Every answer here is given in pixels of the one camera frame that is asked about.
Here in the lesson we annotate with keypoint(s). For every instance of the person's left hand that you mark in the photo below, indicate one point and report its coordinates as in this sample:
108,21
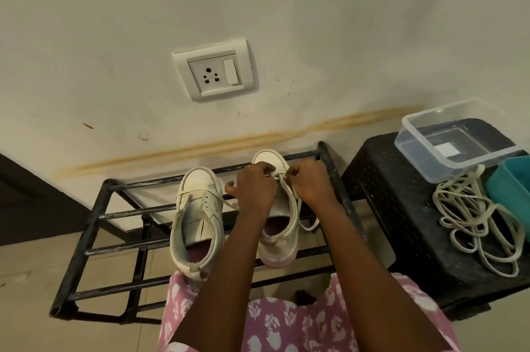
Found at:
254,192

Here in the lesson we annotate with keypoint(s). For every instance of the person's right hand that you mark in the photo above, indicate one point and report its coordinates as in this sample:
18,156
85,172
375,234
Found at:
312,186

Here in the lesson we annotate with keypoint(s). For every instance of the person's right fingers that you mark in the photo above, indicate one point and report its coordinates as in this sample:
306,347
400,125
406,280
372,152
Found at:
295,171

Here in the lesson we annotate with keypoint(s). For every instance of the person's left little finger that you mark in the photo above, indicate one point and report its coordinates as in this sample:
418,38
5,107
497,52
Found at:
232,189

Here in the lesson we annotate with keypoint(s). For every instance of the person's right forearm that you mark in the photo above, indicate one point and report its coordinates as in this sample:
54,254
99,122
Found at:
364,281

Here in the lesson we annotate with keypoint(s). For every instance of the person's left forearm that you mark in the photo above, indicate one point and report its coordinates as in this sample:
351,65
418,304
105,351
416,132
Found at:
223,281

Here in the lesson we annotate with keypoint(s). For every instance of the white sneaker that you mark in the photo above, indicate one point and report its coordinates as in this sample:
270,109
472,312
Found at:
281,242
198,192

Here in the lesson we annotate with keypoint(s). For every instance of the black plastic stool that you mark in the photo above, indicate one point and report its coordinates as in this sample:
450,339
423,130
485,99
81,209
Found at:
393,207

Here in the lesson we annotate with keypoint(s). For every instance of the clear plastic container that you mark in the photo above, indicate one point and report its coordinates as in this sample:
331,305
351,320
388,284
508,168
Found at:
414,147

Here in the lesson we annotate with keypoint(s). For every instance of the pink floral dress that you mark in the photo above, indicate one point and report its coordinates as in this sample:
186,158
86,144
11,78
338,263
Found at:
290,329

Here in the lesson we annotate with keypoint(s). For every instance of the black metal shoe rack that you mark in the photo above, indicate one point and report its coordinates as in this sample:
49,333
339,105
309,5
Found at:
83,246

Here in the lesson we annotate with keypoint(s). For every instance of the loose white shoelace bundle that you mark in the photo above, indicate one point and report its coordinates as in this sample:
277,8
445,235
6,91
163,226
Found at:
479,171

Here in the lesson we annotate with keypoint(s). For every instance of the teal plastic container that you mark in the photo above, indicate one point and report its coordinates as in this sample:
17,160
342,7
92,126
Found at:
513,190

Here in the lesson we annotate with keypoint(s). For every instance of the white wall socket plate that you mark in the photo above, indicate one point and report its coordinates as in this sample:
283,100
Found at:
211,74

